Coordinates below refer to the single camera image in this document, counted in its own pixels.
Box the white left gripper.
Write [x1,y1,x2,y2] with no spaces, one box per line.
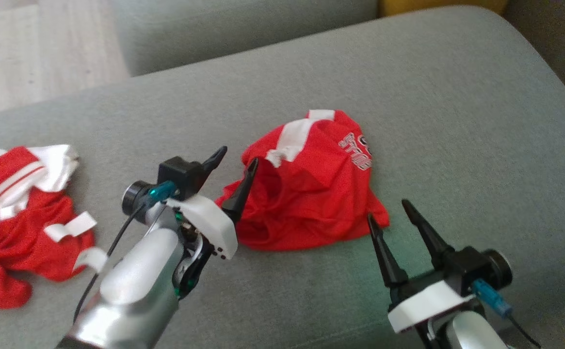
[165,146,259,298]

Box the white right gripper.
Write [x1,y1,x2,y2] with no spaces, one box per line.
[368,199,475,349]

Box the red garment with logo print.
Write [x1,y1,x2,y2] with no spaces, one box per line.
[214,110,390,252]

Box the red white striped garment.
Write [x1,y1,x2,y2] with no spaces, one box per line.
[0,144,109,310]

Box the large grey sofa seat cushion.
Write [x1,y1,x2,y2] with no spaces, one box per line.
[0,6,565,349]

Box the wide yellow sofa backrest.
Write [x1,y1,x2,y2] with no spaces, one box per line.
[378,0,509,18]

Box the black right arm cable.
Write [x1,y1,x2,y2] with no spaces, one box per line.
[505,313,542,349]

